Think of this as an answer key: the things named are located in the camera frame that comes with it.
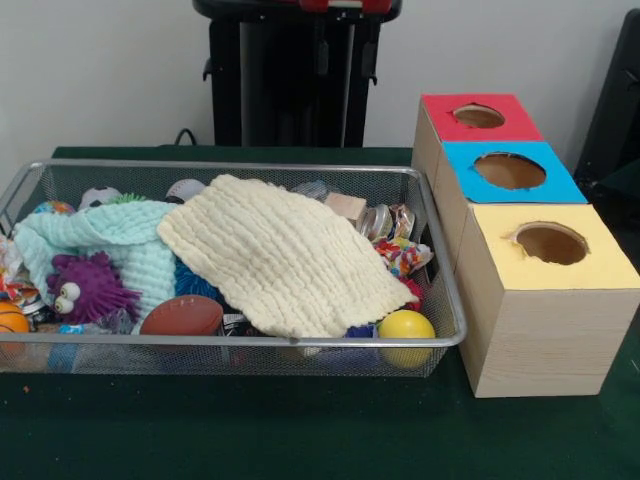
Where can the orange toy basketball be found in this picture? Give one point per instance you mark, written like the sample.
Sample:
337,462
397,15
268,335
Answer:
10,320

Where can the cream yellow cloth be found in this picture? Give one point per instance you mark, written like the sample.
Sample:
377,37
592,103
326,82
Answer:
285,255

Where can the purple spiky toy with eyes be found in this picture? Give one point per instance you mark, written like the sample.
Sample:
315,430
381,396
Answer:
92,285

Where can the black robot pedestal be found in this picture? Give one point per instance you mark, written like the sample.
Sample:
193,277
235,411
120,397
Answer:
290,80

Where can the colourful crinkly packet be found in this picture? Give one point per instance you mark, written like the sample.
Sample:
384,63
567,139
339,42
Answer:
400,256

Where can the small wooden block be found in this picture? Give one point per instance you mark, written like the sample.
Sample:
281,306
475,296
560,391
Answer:
346,207

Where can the brown toy football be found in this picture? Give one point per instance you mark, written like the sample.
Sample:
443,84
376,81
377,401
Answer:
182,316

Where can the small soccer ball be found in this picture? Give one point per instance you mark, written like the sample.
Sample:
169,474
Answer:
98,197

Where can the clear mesh bin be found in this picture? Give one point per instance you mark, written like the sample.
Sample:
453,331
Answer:
120,356

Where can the yellow ball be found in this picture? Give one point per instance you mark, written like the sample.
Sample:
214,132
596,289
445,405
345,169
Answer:
406,326

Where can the black chair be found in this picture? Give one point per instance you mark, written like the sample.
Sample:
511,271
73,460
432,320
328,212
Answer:
615,110

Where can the mint green cloth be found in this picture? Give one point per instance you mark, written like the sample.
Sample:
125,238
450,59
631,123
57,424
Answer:
120,235

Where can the dark green table cloth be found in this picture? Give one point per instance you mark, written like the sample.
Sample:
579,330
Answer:
300,430

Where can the white ball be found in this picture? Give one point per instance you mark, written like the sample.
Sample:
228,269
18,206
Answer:
186,190

